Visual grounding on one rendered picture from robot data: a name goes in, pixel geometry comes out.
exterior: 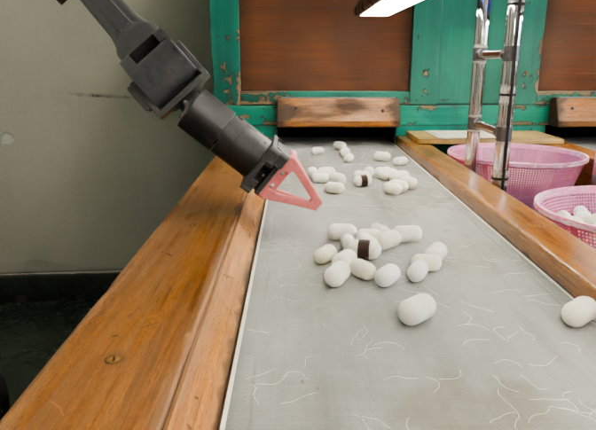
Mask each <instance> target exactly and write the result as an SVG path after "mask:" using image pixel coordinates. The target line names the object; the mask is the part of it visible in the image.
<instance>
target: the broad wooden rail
mask: <svg viewBox="0 0 596 430"><path fill-rule="evenodd" d="M243 177H244V176H243V175H241V174H240V173H239V172H238V171H236V170H235V169H234V168H232V167H231V166H229V165H228V164H227V163H225V162H224V161H223V160H221V159H220V158H219V157H217V156H215V158H214V159H213V160H212V161H211V162H210V163H209V164H208V166H207V167H206V168H205V169H204V170H203V172H202V173H201V174H200V176H199V177H198V178H197V179H196V181H195V182H194V183H193V184H192V186H191V187H190V188H189V189H188V191H187V192H186V193H185V194H184V196H183V197H182V198H181V199H180V200H179V201H178V202H177V204H176V205H175V206H174V207H173V209H172V210H171V211H170V212H169V214H168V215H167V216H166V217H165V219H164V220H163V221H162V222H161V224H160V225H159V226H158V227H157V229H156V230H155V231H154V232H153V234H152V235H151V236H150V238H149V239H148V240H147V241H146V242H145V243H144V244H143V245H142V247H141V248H140V249H139V250H138V252H137V253H136V254H135V255H134V257H133V258H132V259H131V260H130V262H129V263H128V264H127V265H126V267H125V268H124V269H123V270H122V272H121V273H120V274H119V276H118V277H117V278H116V279H115V280H114V282H113V283H112V284H111V285H110V287H109V289H108V290H107V292H106V293H105V294H103V295H102V296H101V297H100V299H99V300H98V301H97V302H96V304H95V305H94V306H93V307H92V308H91V310H90V311H89V312H88V314H87V315H86V316H85V317H84V319H83V320H82V321H81V322H80V323H79V324H78V325H77V326H76V328H75V329H74V330H73V331H72V333H71V334H70V335H69V336H68V338H67V339H66V340H65V342H64V343H63V344H62V345H61V346H60V348H59V349H58V350H57V352H56V353H55V354H54V355H53V357H52V358H51V359H50V360H49V362H48V363H47V364H46V365H45V366H44V367H43V368H42V369H41V371H40V372H39V373H38V374H37V376H36V377H35V378H34V380H33V381H32V382H31V383H30V384H29V386H28V387H27V388H26V390H25V391H24V392H23V393H22V395H21V396H20V397H19V398H18V400H17V401H16V402H15V403H14V405H13V406H12V407H11V408H10V409H9V410H8V411H7V412H6V414H5V415H4V416H3V418H2V419H1V420H0V430H219V429H220V425H221V421H222V416H223V412H224V404H225V399H226V395H227V390H228V386H229V381H230V376H231V369H232V365H233V360H234V356H235V351H236V347H237V342H238V337H239V329H240V326H241V321H242V317H243V312H244V308H245V303H246V298H247V290H248V286H249V282H250V278H251V273H252V268H253V264H254V259H255V251H256V247H257V242H258V238H259V234H260V229H261V225H262V220H263V212H264V208H265V203H266V199H261V198H260V197H258V196H257V195H256V194H255V193H254V191H255V189H253V190H252V191H251V192H250V193H247V192H245V191H244V190H243V189H241V188H240V185H241V182H242V179H243Z"/></svg>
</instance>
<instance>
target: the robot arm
mask: <svg viewBox="0 0 596 430"><path fill-rule="evenodd" d="M57 1H58V3H60V4H61V5H62V4H63V3H64V2H66V1H67V0H57ZM81 2H82V3H83V4H84V6H85V7H86V8H87V9H88V10H89V12H90V13H91V14H92V16H93V17H94V18H95V19H96V20H97V22H98V23H99V24H100V25H101V27H102V28H103V29H104V30H105V31H106V32H107V33H108V34H109V36H110V37H111V39H112V40H113V42H114V45H115V48H116V52H117V56H118V58H119V59H120V60H121V62H120V63H119V64H120V65H121V66H122V68H123V69H124V70H125V71H126V73H127V74H128V75H129V77H130V78H131V79H132V80H133V82H131V83H130V84H129V87H128V88H127V90H128V92H129V93H130V94H131V95H132V97H133V98H134V99H135V100H136V101H137V102H138V103H139V104H140V105H141V106H142V107H143V108H144V109H145V110H146V111H147V112H151V111H154V112H155V113H156V114H157V115H158V116H159V117H160V118H161V119H164V118H166V117H167V116H168V115H169V114H170V113H172V112H175V111H177V110H178V109H180V110H181V111H182V113H181V115H180V116H179V117H178V118H180V119H181V120H180V122H179V123H178V124H177V126H178V127H179V128H180V129H182V130H183V131H185V132H186V133H187V134H189V135H190V136H191V137H193V138H194V139H195V140H197V141H198V142H199V143H201V144H202V145H204V146H205V147H206V148H208V149H209V150H210V149H211V148H212V147H213V146H214V147H213V148H212V149H211V152H212V153H214V154H215V155H216V156H217V157H219V158H220V159H221V160H223V161H224V162H225V163H227V164H228V165H229V166H231V167H232V168H234V169H235V170H236V171H238V172H239V173H240V174H241V175H243V176H244V177H243V179H242V182H241V185H240V188H241V189H243V190H244V191H245V192H247V193H250V192H251V191H252V190H253V189H255V191H254V193H255V194H256V195H257V196H258V197H260V198H261V199H267V200H272V201H277V202H281V203H286V204H290V205H294V206H297V207H304V208H307V209H311V210H315V211H316V210H317V209H318V208H319V207H320V206H321V205H322V200H321V198H320V197H319V196H318V193H317V191H316V190H315V188H314V186H313V184H312V183H311V181H310V179H309V178H308V176H307V174H306V172H305V170H304V168H303V167H302V164H301V163H300V161H299V160H298V158H297V156H296V154H295V152H294V151H293V150H292V149H291V148H289V147H288V146H287V147H285V146H284V145H283V144H281V142H282V140H281V139H280V138H279V137H278V136H276V135H274V136H273V137H272V138H271V140H269V138H267V137H266V136H265V135H264V134H262V133H261V132H260V131H259V130H257V129H256V128H254V127H253V126H252V125H251V124H249V123H248V122H247V121H245V120H244V119H242V118H241V117H240V116H236V115H235V114H236V113H235V112H234V111H232V110H231V109H230V107H228V106H227V105H225V104H224V103H223V102H222V101H220V100H219V99H218V98H216V97H215V96H214V95H212V94H211V93H210V92H209V91H207V90H206V89H204V90H203V91H202V92H200V89H201V88H203V84H204V82H206V81H207V80H208V79H209V78H210V74H209V73H208V70H207V69H205V68H204V67H203V66H202V65H201V63H200V62H199V61H198V60H197V59H196V58H195V57H194V56H193V55H192V54H191V53H190V52H189V51H188V49H187V48H186V47H185V46H184V45H183V43H182V42H180V41H179V40H178V41H177V42H176V43H174V42H173V41H172V40H171V39H170V38H169V36H168V35H167V34H166V33H165V32H164V31H163V30H162V29H161V28H160V27H158V26H157V25H156V24H155V23H153V22H151V21H147V20H145V19H143V18H141V17H140V16H139V15H138V14H137V13H136V12H135V11H134V10H133V9H132V8H131V7H130V6H129V5H128V3H127V2H126V1H125V0H81ZM197 76H198V77H197ZM196 77H197V78H196ZM195 78H196V79H195ZM194 79H195V80H194ZM193 80H194V81H193ZM188 84H189V85H188ZM187 85H188V86H187ZM186 86H187V87H186ZM185 87H186V88H185ZM184 88H185V89H184ZM180 91H181V92H180ZM179 92H180V93H179ZM178 93H179V94H178ZM177 94H178V95H177ZM176 95H177V96H176ZM171 99H172V100H171ZM170 100H171V101H170ZM169 101H170V102H169ZM162 107H163V108H162ZM234 115H235V116H234ZM233 117H234V118H233ZM232 118H233V119H232ZM291 172H295V174H296V175H297V177H298V178H299V180H300V181H301V183H302V185H303V187H304V188H305V190H306V191H307V193H308V194H309V195H310V199H305V198H302V197H299V196H296V195H294V194H292V193H289V192H285V191H283V190H280V189H279V188H278V187H279V186H280V184H281V183H282V182H283V181H284V179H285V178H286V177H287V176H288V174H290V173H291Z"/></svg>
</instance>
